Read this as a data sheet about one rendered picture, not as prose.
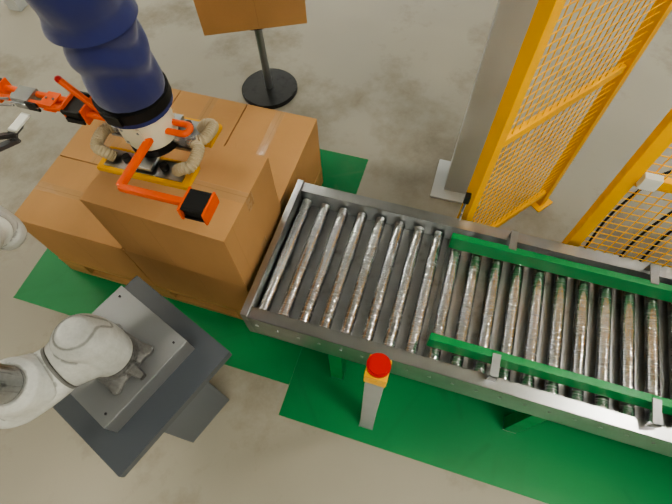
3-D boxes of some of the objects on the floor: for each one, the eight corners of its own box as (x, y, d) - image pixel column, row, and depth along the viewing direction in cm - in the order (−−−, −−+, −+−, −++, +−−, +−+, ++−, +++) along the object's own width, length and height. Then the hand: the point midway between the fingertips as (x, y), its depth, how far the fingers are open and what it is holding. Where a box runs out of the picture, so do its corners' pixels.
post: (375, 415, 220) (392, 360, 132) (372, 430, 217) (386, 383, 129) (362, 411, 221) (369, 353, 133) (358, 425, 218) (363, 376, 130)
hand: (8, 99), depth 130 cm, fingers open, 13 cm apart
